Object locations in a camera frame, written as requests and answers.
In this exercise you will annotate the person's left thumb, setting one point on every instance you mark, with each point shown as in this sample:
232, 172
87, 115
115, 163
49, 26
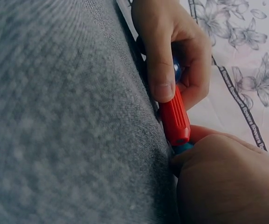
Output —
158, 70

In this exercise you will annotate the teal plastic piece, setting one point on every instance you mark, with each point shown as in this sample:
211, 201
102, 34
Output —
183, 148

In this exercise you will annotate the person's left fingers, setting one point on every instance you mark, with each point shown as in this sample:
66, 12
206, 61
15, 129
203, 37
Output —
198, 77

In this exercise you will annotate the shiny blue round piece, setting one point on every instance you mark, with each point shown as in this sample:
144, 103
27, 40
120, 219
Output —
177, 67

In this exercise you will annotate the person's left hand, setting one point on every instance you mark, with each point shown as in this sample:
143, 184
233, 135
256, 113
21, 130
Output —
162, 30

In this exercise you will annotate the person's right fingers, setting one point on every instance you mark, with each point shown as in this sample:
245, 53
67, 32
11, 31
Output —
208, 149

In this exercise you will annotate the person's right hand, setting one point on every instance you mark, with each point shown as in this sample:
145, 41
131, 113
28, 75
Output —
229, 186

